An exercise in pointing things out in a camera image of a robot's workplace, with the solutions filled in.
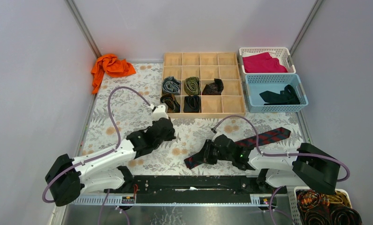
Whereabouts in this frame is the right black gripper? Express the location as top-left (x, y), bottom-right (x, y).
top-left (192, 139), bottom-right (234, 165)

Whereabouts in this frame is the red navy striped tie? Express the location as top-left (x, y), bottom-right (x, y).
top-left (184, 127), bottom-right (291, 171)

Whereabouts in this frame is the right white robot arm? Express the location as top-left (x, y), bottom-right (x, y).
top-left (184, 134), bottom-right (342, 195)

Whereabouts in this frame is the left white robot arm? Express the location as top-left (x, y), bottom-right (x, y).
top-left (42, 118), bottom-right (175, 207)

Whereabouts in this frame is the white basket of ties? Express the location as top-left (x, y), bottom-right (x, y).
top-left (288, 186), bottom-right (352, 225)

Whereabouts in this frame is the floral table mat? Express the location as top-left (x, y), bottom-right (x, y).
top-left (78, 63), bottom-right (304, 176)

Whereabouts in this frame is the brown black rolled tie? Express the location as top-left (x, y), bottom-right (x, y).
top-left (160, 93), bottom-right (180, 113)

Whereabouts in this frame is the dark brown patterned rolled tie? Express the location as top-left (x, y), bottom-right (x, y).
top-left (202, 78), bottom-right (224, 95)

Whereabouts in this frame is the grey blue rolled tie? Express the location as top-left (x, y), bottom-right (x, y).
top-left (161, 76), bottom-right (181, 95)

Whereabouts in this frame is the wooden compartment tray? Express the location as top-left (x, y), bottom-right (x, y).
top-left (160, 52), bottom-right (246, 119)

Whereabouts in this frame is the olive green rolled tie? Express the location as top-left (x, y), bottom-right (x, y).
top-left (184, 76), bottom-right (200, 96)

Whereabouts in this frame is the blue plastic basket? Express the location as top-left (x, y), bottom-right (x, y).
top-left (245, 73), bottom-right (309, 113)

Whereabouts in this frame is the dark green tie in basket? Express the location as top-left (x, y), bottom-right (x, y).
top-left (259, 85), bottom-right (300, 105)

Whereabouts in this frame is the orange cloth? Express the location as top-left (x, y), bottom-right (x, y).
top-left (90, 54), bottom-right (136, 94)

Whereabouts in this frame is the magenta cloth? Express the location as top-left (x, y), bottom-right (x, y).
top-left (242, 52), bottom-right (288, 73)

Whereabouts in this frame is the white plastic basket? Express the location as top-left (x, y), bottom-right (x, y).
top-left (239, 47), bottom-right (296, 74)

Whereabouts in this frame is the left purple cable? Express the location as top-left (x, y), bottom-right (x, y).
top-left (42, 86), bottom-right (152, 204)

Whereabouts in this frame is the purple cable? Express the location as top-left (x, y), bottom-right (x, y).
top-left (42, 86), bottom-right (152, 204)
top-left (210, 115), bottom-right (351, 183)

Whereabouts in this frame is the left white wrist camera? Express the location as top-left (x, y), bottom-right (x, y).
top-left (150, 104), bottom-right (168, 121)

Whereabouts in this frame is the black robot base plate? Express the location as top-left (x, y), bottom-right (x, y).
top-left (109, 175), bottom-right (275, 197)

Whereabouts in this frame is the perforated metal cable rail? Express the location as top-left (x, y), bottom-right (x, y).
top-left (74, 194), bottom-right (277, 207)

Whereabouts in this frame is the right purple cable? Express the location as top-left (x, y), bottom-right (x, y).
top-left (210, 115), bottom-right (351, 183)

